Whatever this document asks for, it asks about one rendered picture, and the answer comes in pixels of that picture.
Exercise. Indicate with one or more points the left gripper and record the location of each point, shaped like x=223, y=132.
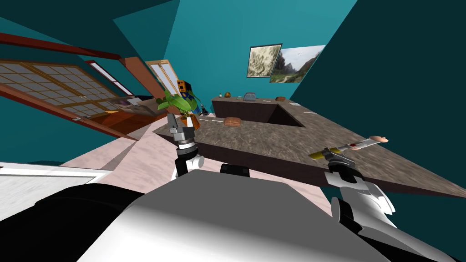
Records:
x=183, y=134

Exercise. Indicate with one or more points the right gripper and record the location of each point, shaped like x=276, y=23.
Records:
x=338, y=160

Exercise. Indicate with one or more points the white yellow stick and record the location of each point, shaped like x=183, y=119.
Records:
x=358, y=145

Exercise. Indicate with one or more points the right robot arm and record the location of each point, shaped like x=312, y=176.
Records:
x=367, y=207

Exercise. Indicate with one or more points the green plant in orange pot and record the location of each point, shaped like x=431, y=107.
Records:
x=180, y=103

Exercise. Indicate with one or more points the orange and blue figure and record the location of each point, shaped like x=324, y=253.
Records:
x=186, y=92

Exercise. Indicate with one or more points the wooden framed glass door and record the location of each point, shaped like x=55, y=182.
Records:
x=165, y=76

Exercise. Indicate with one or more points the brown bread loaf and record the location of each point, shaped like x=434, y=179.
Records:
x=232, y=121

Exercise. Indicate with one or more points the orange ball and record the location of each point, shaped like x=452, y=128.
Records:
x=227, y=94

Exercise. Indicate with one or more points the grey blue basket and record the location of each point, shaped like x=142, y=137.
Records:
x=249, y=96

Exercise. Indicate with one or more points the narrow red framed window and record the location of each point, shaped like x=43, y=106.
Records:
x=109, y=78

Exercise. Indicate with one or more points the beige framed picture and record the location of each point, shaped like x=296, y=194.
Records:
x=263, y=61

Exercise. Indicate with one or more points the mountain landscape picture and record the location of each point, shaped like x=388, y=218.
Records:
x=296, y=65

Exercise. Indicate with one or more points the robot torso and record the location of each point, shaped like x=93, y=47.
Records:
x=233, y=218

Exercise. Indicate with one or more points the large gridded wooden window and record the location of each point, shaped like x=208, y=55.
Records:
x=47, y=85

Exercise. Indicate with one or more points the white table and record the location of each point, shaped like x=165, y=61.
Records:
x=40, y=185

